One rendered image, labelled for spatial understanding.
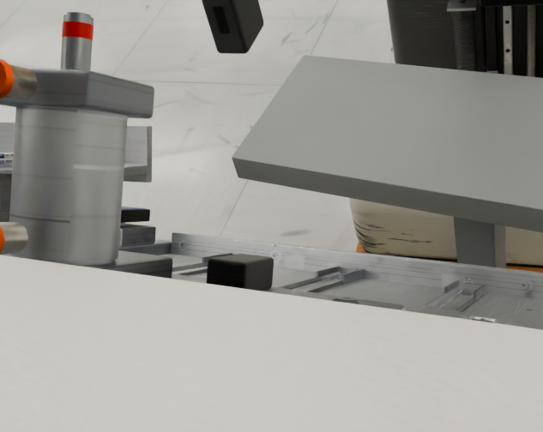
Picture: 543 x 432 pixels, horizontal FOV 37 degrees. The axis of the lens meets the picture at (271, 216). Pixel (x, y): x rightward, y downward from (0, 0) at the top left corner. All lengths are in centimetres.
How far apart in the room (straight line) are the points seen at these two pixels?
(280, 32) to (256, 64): 17
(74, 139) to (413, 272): 60
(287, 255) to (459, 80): 47
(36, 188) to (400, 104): 98
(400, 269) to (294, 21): 183
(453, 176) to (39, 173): 87
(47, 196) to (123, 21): 264
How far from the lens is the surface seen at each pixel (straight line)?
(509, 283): 72
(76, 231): 16
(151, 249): 79
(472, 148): 104
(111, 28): 278
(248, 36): 33
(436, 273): 73
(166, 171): 209
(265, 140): 111
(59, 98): 16
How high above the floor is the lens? 129
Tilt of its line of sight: 43 degrees down
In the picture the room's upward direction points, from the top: 17 degrees counter-clockwise
